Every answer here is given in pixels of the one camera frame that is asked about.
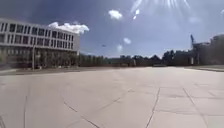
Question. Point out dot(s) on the dark kerb strip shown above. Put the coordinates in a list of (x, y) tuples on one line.
[(40, 71)]

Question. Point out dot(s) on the pole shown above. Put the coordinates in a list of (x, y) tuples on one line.
[(33, 56)]

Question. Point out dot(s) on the dark building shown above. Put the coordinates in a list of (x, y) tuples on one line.
[(211, 50)]

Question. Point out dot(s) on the pale concrete slab plaza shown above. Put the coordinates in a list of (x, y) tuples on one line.
[(120, 100)]

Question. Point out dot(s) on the white multi-storey building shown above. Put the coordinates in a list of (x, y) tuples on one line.
[(36, 41)]

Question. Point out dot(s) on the row of trees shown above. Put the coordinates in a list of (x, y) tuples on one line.
[(133, 60)]

